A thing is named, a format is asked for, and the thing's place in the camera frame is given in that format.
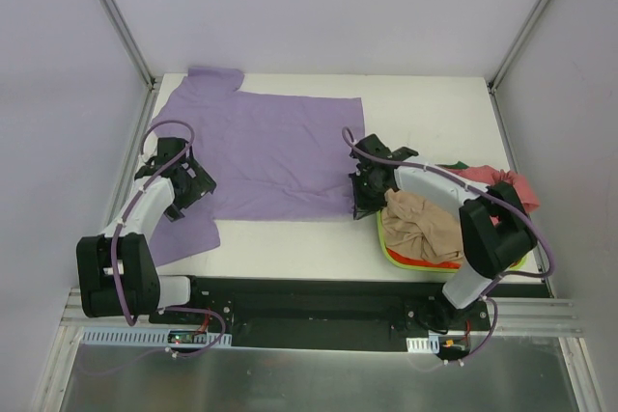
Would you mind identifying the dark green t shirt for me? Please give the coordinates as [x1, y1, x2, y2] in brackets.
[440, 161, 469, 171]

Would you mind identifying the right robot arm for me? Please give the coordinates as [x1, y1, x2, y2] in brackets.
[342, 127, 538, 330]

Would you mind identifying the left aluminium frame post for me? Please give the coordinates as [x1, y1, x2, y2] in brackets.
[99, 0, 156, 90]

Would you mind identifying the right white cable duct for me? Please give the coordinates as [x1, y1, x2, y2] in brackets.
[406, 334, 440, 354]

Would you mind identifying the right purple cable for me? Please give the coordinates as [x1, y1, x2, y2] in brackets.
[341, 126, 557, 373]

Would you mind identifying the aluminium frame post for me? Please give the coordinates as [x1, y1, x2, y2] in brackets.
[99, 0, 156, 90]
[487, 0, 553, 95]

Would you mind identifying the right aluminium frame post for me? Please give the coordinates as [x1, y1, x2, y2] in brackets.
[487, 0, 553, 95]

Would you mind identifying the purple cable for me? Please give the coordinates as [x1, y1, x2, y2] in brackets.
[81, 117, 227, 377]
[341, 126, 557, 373]

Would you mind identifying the white cable duct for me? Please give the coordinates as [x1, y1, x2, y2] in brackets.
[81, 327, 232, 349]
[406, 334, 440, 354]

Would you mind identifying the orange t shirt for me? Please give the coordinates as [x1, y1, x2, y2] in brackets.
[385, 248, 461, 271]

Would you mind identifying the purple t shirt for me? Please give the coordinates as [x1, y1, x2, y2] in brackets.
[149, 68, 365, 265]

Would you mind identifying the pink t shirt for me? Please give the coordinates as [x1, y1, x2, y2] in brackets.
[448, 165, 540, 213]

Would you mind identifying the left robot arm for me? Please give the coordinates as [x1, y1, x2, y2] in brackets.
[76, 137, 216, 324]

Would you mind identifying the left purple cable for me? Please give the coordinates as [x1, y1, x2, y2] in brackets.
[81, 117, 227, 377]

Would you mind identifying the green plastic basket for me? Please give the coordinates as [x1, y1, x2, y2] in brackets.
[375, 208, 530, 274]

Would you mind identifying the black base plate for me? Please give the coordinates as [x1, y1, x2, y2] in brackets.
[91, 274, 542, 349]

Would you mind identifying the left white cable duct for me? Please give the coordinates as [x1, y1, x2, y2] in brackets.
[81, 327, 232, 349]

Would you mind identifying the aluminium front rail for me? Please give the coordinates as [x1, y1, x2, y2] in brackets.
[60, 288, 585, 338]

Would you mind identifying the beige t shirt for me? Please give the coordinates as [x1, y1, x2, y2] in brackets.
[380, 189, 464, 264]

